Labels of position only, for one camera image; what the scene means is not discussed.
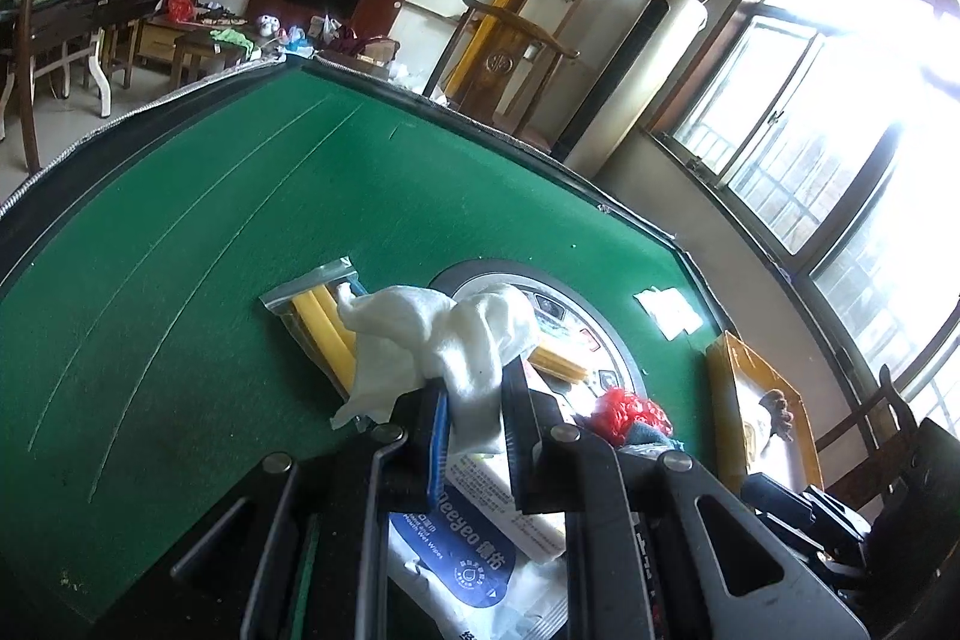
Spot wooden stool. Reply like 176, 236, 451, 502
172, 29, 252, 88

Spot wooden armchair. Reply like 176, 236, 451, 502
424, 0, 582, 140

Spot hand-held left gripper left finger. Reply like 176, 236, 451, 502
171, 381, 452, 640

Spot white tissue paper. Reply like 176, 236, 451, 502
634, 286, 704, 341

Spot small bag of yellow strips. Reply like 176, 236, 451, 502
527, 340, 591, 386

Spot dark wooden chair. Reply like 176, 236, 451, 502
0, 0, 62, 176

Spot dark chair by window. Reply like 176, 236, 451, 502
816, 366, 925, 510

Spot blue and white wipes pack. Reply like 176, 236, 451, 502
386, 434, 572, 640

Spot white cloth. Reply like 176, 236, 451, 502
330, 284, 542, 455

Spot white tower air conditioner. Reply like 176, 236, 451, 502
555, 0, 710, 178

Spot zip bag with yellow strips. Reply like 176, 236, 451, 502
259, 257, 370, 402

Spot window with dark frame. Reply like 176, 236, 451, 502
649, 0, 960, 431

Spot red mesh scrubber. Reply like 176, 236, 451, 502
585, 386, 673, 447

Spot yellow cardboard box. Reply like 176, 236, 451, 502
703, 330, 826, 500

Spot round table centre panel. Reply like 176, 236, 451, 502
431, 260, 650, 420

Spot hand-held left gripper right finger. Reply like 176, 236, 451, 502
501, 357, 872, 640

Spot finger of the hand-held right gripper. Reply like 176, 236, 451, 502
742, 471, 822, 525
801, 488, 872, 570

